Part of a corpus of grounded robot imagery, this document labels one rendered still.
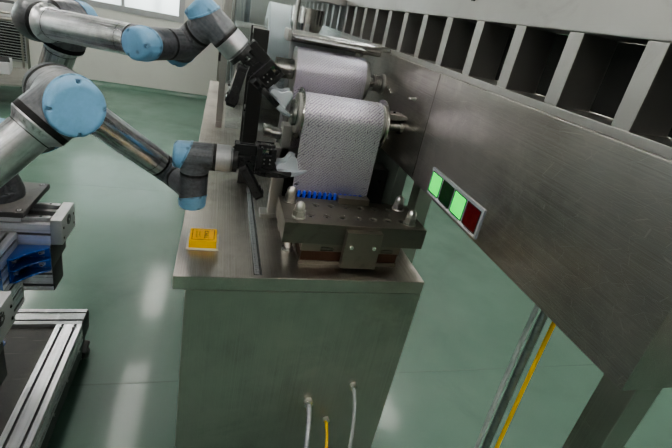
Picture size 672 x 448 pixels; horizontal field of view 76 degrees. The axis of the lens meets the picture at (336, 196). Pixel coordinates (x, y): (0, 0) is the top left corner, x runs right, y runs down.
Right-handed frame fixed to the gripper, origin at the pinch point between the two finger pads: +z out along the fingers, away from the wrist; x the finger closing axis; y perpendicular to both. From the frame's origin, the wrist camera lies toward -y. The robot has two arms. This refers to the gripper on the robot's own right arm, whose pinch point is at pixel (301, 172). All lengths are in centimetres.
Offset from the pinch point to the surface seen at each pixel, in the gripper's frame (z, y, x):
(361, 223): 14.7, -6.0, -18.1
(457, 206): 29.4, 9.3, -36.0
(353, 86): 17.5, 23.2, 23.6
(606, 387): 46, -8, -73
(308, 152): 0.9, 6.5, -0.2
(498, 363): 130, -109, 29
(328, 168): 7.7, 2.3, -0.2
